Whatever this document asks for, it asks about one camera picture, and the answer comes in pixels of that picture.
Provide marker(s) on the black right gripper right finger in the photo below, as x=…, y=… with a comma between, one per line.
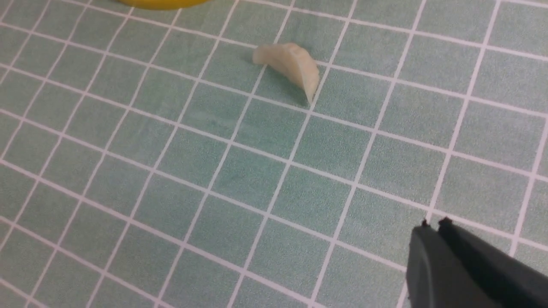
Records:
x=510, y=283

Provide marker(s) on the white dumpling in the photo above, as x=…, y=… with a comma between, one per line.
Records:
x=293, y=62

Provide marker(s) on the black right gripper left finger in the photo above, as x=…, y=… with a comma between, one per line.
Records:
x=436, y=278

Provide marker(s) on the green checkered tablecloth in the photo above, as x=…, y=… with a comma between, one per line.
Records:
x=147, y=162

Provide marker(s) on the bamboo steamer tray yellow rim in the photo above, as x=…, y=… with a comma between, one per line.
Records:
x=162, y=4

